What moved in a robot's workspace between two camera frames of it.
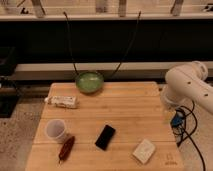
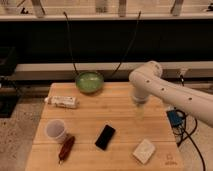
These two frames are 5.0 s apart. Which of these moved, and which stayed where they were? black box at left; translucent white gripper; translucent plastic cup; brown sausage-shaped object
Moved: translucent white gripper
Stayed: brown sausage-shaped object; black box at left; translucent plastic cup
